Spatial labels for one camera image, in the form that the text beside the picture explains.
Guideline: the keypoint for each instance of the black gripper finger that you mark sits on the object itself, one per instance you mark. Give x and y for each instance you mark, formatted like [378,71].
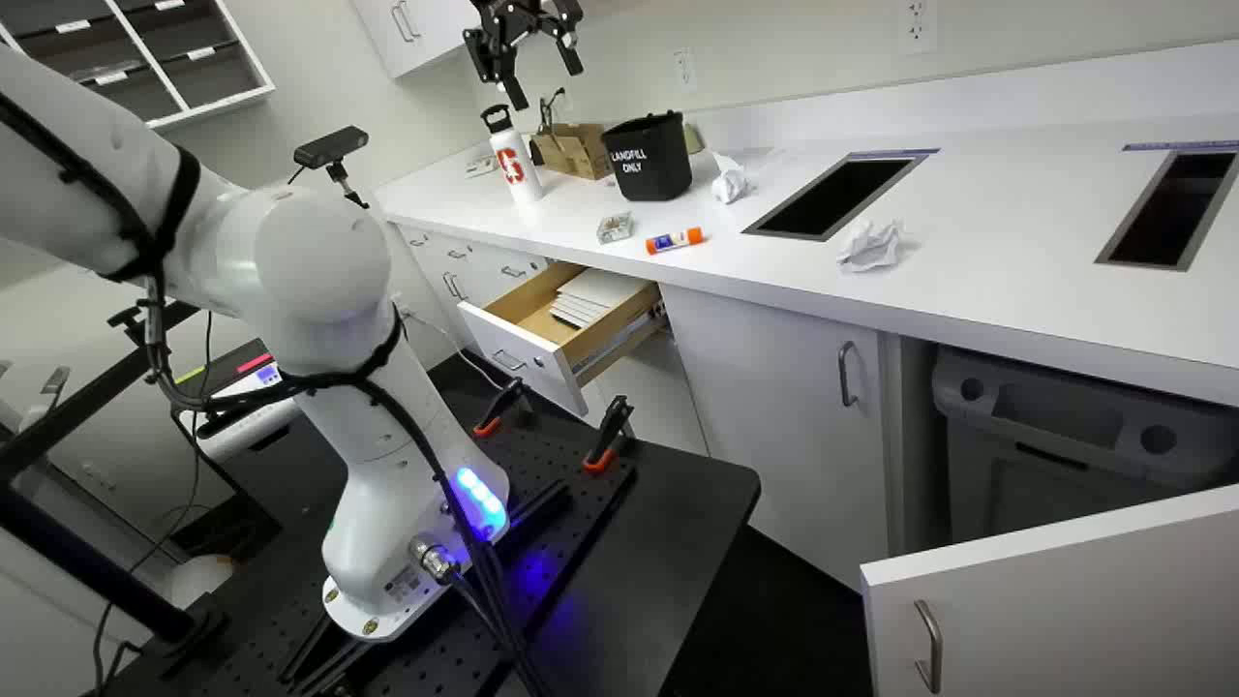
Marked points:
[568,53]
[511,91]

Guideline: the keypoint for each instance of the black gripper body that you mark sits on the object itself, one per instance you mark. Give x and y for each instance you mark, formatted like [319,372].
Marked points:
[500,25]

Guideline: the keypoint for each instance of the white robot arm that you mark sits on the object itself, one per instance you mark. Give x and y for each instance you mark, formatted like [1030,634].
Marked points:
[312,275]

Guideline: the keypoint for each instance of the white upper cabinet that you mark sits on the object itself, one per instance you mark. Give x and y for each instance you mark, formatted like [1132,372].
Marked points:
[413,33]

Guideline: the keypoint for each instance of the closed white cabinet door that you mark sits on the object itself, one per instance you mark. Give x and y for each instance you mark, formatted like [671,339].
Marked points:
[799,399]

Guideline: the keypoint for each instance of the grey trash bin in cabinet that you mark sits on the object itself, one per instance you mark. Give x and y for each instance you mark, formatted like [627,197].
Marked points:
[1039,448]

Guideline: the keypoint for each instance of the open white cabinet door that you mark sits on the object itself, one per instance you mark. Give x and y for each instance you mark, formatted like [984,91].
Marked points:
[1135,603]

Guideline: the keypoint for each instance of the white water bottle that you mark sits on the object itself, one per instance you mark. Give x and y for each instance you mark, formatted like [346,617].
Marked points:
[511,160]

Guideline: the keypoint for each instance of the brown cardboard box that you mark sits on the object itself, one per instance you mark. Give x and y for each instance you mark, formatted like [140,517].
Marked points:
[574,148]

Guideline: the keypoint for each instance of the black landfill bin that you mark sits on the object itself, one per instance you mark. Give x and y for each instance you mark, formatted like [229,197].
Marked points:
[648,155]

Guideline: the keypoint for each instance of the small metal clip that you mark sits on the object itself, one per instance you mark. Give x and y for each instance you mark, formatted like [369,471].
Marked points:
[618,225]

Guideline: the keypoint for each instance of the crumpled white paper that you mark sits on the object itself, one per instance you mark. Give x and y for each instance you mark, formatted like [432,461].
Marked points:
[872,249]
[728,180]

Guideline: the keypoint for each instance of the grey folders in drawer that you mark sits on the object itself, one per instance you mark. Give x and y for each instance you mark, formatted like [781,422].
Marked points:
[588,297]

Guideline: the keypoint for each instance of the orange glue stick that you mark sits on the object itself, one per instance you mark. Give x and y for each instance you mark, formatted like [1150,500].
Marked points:
[667,242]

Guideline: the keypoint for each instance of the open wooden drawer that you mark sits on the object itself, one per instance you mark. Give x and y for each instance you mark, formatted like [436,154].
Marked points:
[529,341]

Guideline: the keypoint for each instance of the orange black clamp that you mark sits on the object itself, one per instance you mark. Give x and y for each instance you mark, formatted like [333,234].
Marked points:
[503,410]
[608,441]

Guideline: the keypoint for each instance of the black optical breadboard table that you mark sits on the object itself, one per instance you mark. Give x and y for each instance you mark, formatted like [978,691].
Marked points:
[604,575]

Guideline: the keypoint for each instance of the black camera on stand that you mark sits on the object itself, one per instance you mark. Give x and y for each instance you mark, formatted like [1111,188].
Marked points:
[330,155]

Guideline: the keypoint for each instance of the white wall mail sorter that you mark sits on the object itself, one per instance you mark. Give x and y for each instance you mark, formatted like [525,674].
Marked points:
[158,61]

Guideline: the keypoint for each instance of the wall power outlet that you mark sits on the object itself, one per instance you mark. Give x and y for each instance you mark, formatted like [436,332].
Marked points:
[916,25]

